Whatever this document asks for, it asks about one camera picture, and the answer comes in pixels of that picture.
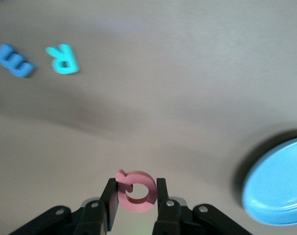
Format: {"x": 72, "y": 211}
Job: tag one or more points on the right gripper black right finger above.
{"x": 168, "y": 213}

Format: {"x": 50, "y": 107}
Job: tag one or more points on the red-pink foam letter G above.
{"x": 143, "y": 181}

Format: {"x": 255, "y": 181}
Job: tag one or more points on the brown table cover sheet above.
{"x": 163, "y": 98}

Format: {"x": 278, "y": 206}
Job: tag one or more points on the teal foam letter R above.
{"x": 71, "y": 61}

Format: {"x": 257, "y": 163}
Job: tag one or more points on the blue round plate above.
{"x": 278, "y": 183}

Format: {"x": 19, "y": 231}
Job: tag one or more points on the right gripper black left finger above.
{"x": 94, "y": 215}

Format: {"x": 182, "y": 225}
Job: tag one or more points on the blue foam lowercase m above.
{"x": 13, "y": 61}

